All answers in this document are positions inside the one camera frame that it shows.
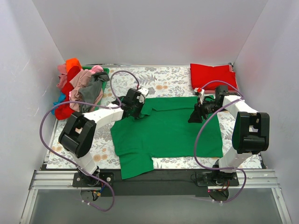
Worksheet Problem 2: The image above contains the green t shirt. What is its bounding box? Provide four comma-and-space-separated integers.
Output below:
110, 97, 223, 179

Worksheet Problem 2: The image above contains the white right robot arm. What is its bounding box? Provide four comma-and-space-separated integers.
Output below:
188, 85, 270, 186

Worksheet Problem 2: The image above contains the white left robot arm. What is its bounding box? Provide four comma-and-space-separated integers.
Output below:
58, 87, 149, 187

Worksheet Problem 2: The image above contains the folded red t shirt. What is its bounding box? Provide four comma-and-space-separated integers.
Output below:
190, 63, 238, 89

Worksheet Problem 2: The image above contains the floral patterned table mat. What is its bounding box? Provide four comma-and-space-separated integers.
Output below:
46, 66, 262, 170

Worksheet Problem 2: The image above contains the grey t shirt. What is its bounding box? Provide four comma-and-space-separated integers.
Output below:
79, 71, 110, 105

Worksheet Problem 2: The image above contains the green laundry basket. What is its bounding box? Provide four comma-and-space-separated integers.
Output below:
80, 65, 109, 104

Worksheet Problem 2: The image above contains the pink t shirt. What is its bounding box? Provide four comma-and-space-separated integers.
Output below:
61, 68, 96, 113

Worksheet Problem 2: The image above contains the crumpled red t shirt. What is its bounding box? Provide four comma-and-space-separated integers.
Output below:
55, 66, 81, 120

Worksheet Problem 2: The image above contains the blue t shirt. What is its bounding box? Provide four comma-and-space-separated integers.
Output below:
51, 92, 66, 115

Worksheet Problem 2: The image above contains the orange t shirt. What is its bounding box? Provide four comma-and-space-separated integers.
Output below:
65, 58, 82, 72

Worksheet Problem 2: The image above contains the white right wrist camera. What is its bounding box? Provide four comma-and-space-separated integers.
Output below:
194, 88, 205, 104

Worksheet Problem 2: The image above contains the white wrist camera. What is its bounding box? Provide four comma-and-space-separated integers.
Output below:
194, 88, 205, 104
137, 87, 149, 104

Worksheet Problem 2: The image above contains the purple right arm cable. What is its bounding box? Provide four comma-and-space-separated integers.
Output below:
193, 80, 247, 203

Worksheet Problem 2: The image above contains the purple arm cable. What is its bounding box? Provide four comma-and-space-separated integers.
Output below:
39, 70, 142, 212
193, 80, 247, 203

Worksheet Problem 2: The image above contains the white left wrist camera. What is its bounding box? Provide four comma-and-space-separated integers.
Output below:
137, 87, 149, 104

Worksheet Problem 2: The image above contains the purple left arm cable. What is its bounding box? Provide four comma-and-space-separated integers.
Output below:
39, 70, 142, 212

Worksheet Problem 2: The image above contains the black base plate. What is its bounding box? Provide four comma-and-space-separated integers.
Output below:
72, 169, 239, 198

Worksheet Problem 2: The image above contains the aluminium frame rail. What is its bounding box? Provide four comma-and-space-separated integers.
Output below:
21, 169, 291, 224

